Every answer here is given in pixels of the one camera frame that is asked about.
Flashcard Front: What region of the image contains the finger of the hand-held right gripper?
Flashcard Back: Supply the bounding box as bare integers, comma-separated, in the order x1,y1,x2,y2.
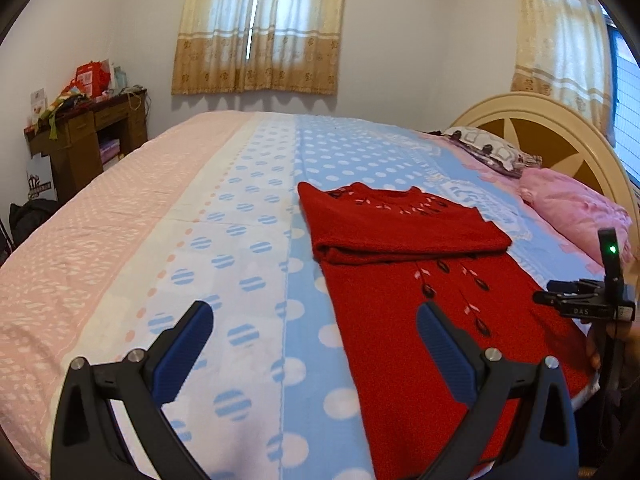
546,280,608,295
532,290,612,319

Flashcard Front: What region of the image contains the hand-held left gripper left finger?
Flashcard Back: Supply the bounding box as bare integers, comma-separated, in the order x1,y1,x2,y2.
50,300,221,480

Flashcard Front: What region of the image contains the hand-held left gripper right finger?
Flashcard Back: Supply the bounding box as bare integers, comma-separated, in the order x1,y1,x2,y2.
416,300,581,480

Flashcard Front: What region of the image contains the red knitted sweater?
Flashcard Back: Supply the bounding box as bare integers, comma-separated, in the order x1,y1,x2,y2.
297,183,601,466

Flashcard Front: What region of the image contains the person's right hand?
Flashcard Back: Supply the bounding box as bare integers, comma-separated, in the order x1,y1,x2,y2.
584,327,603,373

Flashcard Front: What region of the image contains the pink quilt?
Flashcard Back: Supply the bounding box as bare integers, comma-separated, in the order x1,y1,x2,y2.
517,167,633,266

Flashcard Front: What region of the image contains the large side window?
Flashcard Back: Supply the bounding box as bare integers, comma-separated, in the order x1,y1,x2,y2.
605,15,640,181

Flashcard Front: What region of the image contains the patterned grey pillow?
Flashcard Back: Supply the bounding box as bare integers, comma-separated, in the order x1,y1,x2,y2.
442,126,543,177

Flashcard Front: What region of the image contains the cream wooden bed headboard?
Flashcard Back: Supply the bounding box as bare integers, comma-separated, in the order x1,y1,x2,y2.
447,92,640,241

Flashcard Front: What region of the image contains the black bag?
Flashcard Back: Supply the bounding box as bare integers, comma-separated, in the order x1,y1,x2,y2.
9,199,60,251

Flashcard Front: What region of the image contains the brown wooden desk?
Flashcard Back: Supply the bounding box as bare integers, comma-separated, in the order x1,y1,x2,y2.
22,89,149,203

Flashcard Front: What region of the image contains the white paper bag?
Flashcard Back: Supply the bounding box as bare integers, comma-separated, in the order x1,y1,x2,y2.
26,157,56,203

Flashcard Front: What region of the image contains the yellow long window curtain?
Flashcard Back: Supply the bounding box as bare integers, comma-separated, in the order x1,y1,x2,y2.
510,0,617,148

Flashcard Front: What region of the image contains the colourful striped cloth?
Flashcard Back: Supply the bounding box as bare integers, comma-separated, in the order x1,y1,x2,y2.
39,85,93,138

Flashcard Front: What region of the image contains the red gift bag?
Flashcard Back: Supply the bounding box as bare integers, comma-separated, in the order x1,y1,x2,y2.
75,60,112,98

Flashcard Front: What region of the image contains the yellow short window curtain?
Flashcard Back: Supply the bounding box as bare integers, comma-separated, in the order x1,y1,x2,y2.
171,0,349,96

